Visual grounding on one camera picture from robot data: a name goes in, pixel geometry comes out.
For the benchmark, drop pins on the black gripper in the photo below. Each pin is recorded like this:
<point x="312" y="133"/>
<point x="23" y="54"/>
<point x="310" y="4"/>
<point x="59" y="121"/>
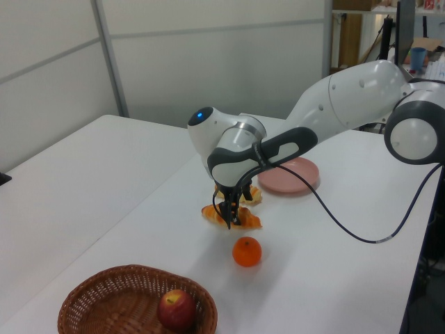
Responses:
<point x="231" y="193"/>

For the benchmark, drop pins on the striped toy bread roll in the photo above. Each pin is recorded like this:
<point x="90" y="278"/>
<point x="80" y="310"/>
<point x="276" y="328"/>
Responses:
<point x="256" y="196"/>

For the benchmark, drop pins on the braided toy bread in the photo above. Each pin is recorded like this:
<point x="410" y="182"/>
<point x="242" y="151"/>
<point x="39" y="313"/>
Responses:
<point x="250" y="221"/>

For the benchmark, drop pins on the toy orange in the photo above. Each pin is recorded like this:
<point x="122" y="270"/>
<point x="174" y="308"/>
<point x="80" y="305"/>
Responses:
<point x="247" y="252"/>

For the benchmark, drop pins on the red toy apple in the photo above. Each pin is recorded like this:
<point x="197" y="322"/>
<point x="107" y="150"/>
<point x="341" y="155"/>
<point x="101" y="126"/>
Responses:
<point x="175" y="311"/>

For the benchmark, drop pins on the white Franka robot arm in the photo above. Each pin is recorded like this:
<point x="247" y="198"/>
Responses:
<point x="347" y="97"/>

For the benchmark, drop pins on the pink plate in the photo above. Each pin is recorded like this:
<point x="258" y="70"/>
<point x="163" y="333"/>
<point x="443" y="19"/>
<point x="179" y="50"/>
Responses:
<point x="288" y="181"/>

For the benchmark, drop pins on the brown woven basket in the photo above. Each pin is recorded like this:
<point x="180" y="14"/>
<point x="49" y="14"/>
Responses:
<point x="114" y="306"/>

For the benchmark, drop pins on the blue cup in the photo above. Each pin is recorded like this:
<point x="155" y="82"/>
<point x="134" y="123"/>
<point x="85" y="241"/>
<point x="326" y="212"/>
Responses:
<point x="418" y="59"/>

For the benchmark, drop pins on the dark computer monitor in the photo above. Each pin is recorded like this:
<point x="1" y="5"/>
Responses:
<point x="405" y="28"/>

